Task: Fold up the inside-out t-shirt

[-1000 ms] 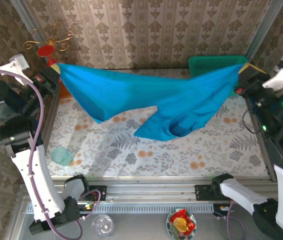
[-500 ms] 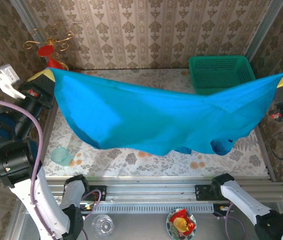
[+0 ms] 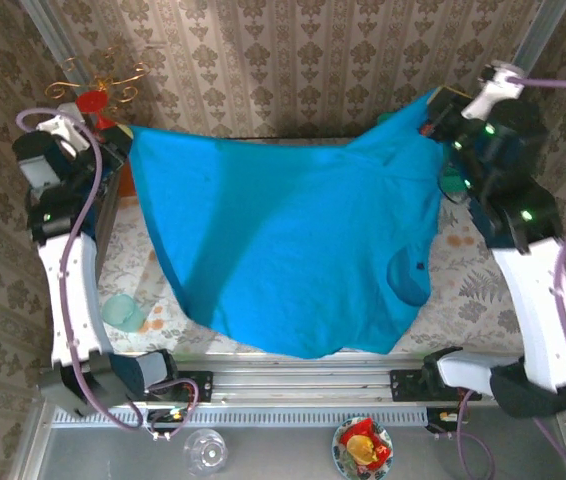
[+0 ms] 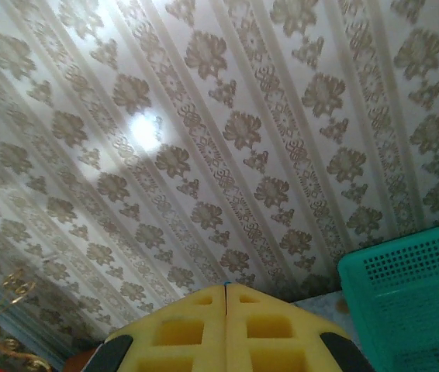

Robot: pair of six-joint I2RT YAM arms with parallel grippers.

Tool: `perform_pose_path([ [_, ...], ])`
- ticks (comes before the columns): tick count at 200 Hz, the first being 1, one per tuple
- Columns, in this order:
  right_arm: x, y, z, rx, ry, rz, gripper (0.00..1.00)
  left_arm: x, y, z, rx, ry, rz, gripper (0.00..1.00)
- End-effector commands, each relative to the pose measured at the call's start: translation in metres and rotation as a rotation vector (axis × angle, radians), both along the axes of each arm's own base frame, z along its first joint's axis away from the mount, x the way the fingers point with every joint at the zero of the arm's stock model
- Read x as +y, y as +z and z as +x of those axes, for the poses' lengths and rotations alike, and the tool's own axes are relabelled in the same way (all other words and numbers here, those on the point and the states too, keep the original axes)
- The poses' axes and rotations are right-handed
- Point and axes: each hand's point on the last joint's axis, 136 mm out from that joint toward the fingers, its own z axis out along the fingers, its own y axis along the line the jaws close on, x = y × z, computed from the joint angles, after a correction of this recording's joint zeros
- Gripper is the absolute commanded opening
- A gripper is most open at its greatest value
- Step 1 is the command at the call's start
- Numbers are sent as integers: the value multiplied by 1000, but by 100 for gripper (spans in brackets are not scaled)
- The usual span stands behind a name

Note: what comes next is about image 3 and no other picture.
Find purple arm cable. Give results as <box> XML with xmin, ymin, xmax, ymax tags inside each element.
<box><xmin>15</xmin><ymin>109</ymin><xmax>199</xmax><ymax>441</ymax></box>
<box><xmin>455</xmin><ymin>74</ymin><xmax>566</xmax><ymax>479</ymax></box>

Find blue t-shirt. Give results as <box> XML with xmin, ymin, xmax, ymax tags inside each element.
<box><xmin>127</xmin><ymin>87</ymin><xmax>447</xmax><ymax>360</ymax></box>

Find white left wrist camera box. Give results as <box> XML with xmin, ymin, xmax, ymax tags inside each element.
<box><xmin>36</xmin><ymin>113</ymin><xmax>90</xmax><ymax>152</ymax></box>

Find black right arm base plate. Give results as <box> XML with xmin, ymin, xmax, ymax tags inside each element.
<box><xmin>389</xmin><ymin>368</ymin><xmax>464</xmax><ymax>403</ymax></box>

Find red yellow snack packets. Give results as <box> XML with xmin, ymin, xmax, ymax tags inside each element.
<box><xmin>338</xmin><ymin>418</ymin><xmax>393</xmax><ymax>470</ymax></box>

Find aluminium frame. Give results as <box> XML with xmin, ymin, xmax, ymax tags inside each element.
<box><xmin>12</xmin><ymin>0</ymin><xmax>566</xmax><ymax>480</ymax></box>

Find patterned plate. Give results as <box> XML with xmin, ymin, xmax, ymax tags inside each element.
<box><xmin>331</xmin><ymin>416</ymin><xmax>394</xmax><ymax>480</ymax></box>

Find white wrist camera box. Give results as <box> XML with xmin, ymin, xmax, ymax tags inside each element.
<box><xmin>462</xmin><ymin>60</ymin><xmax>525</xmax><ymax>121</ymax></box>
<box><xmin>36</xmin><ymin>113</ymin><xmax>90</xmax><ymax>152</ymax></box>

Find pale green cup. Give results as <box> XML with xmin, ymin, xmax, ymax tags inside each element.
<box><xmin>101</xmin><ymin>293</ymin><xmax>145</xmax><ymax>333</ymax></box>

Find teal plastic basket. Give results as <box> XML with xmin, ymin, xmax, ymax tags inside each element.
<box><xmin>376</xmin><ymin>110</ymin><xmax>472</xmax><ymax>196</ymax></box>

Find floral table cover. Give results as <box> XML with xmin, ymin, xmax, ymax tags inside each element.
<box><xmin>95</xmin><ymin>138</ymin><xmax>537</xmax><ymax>356</ymax></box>

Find orange wooden block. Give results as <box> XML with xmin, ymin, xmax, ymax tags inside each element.
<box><xmin>119</xmin><ymin>159</ymin><xmax>139</xmax><ymax>199</ymax></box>

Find clear plastic cup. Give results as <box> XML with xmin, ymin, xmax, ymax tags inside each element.
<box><xmin>182</xmin><ymin>428</ymin><xmax>228</xmax><ymax>476</ymax></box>

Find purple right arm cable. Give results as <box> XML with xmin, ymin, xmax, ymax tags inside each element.
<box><xmin>455</xmin><ymin>74</ymin><xmax>566</xmax><ymax>479</ymax></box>

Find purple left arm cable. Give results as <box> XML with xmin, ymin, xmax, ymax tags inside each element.
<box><xmin>15</xmin><ymin>109</ymin><xmax>199</xmax><ymax>441</ymax></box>

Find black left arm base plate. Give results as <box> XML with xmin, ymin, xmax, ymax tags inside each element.
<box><xmin>172</xmin><ymin>369</ymin><xmax>214</xmax><ymax>404</ymax></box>

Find grey slotted cable duct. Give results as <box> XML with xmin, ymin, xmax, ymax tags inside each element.
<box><xmin>52</xmin><ymin>405</ymin><xmax>429</xmax><ymax>428</ymax></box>

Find red gold wire ornament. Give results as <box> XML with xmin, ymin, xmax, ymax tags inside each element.
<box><xmin>45</xmin><ymin>45</ymin><xmax>150</xmax><ymax>137</ymax></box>

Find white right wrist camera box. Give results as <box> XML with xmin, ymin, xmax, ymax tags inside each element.
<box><xmin>462</xmin><ymin>60</ymin><xmax>525</xmax><ymax>121</ymax></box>

